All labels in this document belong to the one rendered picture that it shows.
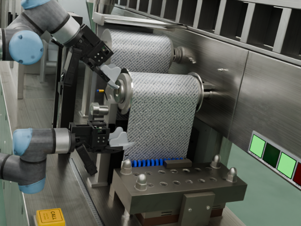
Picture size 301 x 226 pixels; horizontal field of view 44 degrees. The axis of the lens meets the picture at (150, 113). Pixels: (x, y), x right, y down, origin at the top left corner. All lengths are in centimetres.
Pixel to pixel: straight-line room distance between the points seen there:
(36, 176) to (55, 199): 15
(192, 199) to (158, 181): 11
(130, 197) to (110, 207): 18
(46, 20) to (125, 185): 50
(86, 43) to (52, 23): 12
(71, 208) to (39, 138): 26
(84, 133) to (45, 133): 12
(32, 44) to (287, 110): 67
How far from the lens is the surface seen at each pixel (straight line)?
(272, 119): 109
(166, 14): 173
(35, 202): 122
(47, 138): 108
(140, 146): 121
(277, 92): 108
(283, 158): 106
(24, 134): 107
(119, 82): 116
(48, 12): 103
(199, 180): 119
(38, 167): 111
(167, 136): 124
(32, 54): 89
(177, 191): 110
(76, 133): 110
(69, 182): 133
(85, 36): 108
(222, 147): 156
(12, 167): 114
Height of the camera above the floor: 157
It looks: 18 degrees down
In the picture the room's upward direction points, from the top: 9 degrees clockwise
